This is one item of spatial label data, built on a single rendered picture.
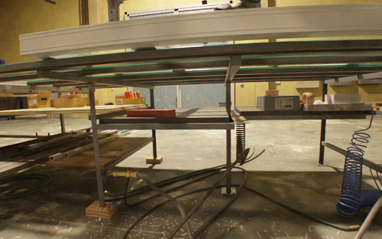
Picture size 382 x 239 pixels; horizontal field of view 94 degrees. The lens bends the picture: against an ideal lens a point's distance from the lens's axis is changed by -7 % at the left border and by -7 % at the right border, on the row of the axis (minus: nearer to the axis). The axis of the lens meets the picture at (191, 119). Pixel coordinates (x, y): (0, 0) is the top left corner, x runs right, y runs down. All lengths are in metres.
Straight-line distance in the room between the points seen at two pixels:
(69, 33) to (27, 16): 10.85
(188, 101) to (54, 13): 6.85
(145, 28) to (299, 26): 0.44
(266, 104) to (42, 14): 10.40
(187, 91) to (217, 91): 1.10
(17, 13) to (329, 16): 11.88
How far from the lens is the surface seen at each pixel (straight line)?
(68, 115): 9.63
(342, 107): 1.49
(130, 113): 1.18
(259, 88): 6.89
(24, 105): 2.73
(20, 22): 11.81
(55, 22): 10.43
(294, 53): 0.71
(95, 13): 8.80
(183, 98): 7.24
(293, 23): 0.63
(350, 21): 0.70
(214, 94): 7.09
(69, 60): 0.84
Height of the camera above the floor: 0.69
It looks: 7 degrees down
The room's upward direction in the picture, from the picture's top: 2 degrees counter-clockwise
